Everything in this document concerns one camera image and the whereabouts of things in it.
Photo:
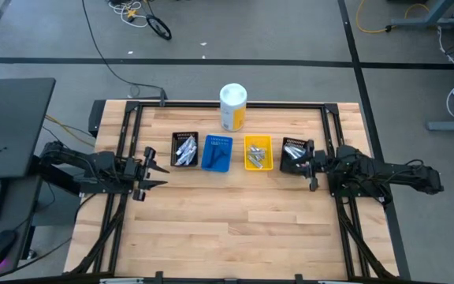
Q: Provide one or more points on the black table corner bracket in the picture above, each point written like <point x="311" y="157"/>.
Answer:
<point x="96" y="118"/>

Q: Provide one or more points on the blue plastic basket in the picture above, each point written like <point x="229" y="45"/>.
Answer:
<point x="227" y="161"/>

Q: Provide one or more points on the white yellow wipes canister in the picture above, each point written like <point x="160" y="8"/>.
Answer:
<point x="233" y="110"/>

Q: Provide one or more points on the black basket with toothbrushes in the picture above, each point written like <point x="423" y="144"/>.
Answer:
<point x="290" y="169"/>

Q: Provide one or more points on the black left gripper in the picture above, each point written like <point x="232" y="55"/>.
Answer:
<point x="148" y="165"/>

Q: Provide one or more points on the dark grey desk top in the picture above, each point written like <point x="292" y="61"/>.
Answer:
<point x="14" y="130"/>

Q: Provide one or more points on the silver nail clipper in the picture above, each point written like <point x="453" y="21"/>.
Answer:
<point x="254" y="148"/>
<point x="259" y="163"/>
<point x="262" y="152"/>
<point x="252" y="159"/>

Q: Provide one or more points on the black computer mouse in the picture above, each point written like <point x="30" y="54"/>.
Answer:
<point x="0" y="246"/>

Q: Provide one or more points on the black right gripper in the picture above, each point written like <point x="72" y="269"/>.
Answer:
<point x="313" y="177"/>

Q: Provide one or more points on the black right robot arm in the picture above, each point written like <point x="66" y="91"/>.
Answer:
<point x="388" y="171"/>

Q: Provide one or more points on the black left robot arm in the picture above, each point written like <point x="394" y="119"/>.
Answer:
<point x="93" y="165"/>

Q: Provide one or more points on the grey desk foot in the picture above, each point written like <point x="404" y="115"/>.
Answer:
<point x="451" y="125"/>

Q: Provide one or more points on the white blue toothpaste tube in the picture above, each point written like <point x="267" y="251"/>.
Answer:
<point x="187" y="144"/>
<point x="181" y="158"/>
<point x="191" y="152"/>

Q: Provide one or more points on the dark keyboard desk surface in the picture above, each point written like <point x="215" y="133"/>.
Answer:
<point x="18" y="205"/>

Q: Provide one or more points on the grey stand base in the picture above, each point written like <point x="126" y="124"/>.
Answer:
<point x="428" y="21"/>

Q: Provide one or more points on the black basket with toothpaste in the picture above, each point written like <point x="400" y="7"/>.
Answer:
<point x="173" y="150"/>

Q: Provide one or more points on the yellow plastic basket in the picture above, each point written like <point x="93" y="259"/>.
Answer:
<point x="268" y="155"/>

